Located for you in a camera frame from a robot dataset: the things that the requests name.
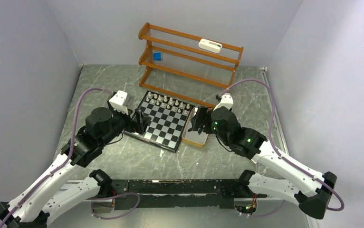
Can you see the black base frame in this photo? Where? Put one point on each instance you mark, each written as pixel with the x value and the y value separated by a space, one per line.
pixel 221 193

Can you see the blue cube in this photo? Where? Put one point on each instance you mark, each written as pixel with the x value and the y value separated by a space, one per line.
pixel 157 56

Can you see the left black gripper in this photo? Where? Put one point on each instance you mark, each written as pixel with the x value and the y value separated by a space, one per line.
pixel 141 121

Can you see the silver tin box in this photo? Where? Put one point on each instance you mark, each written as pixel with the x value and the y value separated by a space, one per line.
pixel 129 102

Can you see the white rectangular device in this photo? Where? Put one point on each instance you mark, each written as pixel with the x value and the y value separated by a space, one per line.
pixel 210 45

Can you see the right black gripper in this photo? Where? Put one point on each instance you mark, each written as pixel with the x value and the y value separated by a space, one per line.
pixel 202 113

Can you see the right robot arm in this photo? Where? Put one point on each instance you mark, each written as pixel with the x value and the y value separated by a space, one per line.
pixel 309 189

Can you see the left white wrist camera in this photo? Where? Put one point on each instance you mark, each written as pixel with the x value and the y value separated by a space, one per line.
pixel 117 101

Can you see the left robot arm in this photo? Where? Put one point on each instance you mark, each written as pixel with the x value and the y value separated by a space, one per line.
pixel 41 203

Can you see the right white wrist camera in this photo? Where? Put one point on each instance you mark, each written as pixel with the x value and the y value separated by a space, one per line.
pixel 225 100

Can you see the black and white chessboard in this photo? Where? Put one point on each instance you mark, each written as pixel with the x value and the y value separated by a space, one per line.
pixel 169 117

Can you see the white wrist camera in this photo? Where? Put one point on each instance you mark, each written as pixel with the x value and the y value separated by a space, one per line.
pixel 117 101
pixel 225 100

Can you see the orange wooden shelf rack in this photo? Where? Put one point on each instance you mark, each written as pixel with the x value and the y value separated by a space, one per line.
pixel 183 57

